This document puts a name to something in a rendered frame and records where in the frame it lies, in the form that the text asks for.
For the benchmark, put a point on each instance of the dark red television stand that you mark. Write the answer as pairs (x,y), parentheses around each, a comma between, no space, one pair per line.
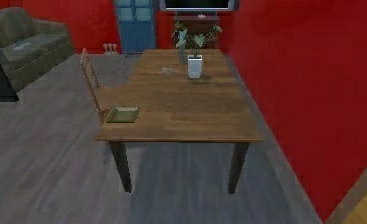
(199,28)

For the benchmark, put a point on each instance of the brown wooden chair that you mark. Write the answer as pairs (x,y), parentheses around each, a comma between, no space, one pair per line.
(110,48)
(91,80)

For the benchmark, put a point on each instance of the clear glass dish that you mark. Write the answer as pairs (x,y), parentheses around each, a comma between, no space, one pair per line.
(169,70)

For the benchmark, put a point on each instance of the brown wooden dining table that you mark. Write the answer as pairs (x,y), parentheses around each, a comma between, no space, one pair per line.
(191,110)

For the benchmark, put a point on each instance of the yellow wooden furniture corner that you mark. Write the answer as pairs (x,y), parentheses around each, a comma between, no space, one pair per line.
(361,208)

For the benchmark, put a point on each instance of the grey blue sofa cushion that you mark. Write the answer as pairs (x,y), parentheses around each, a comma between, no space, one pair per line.
(22,45)

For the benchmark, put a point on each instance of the blue panelled door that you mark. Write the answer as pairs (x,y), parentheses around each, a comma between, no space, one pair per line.
(136,25)

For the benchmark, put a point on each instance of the green square tray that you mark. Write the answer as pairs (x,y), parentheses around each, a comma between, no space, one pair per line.
(123,114)

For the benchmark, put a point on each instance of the grey blue vase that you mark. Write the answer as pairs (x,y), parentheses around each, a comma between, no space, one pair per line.
(181,50)

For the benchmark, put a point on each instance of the black television set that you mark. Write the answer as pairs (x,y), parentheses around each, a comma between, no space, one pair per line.
(197,4)

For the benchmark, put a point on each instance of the plant in white pot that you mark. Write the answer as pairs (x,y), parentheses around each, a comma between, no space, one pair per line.
(195,65)

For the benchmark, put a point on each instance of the olive green sofa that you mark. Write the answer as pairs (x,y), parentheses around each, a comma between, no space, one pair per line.
(31,53)

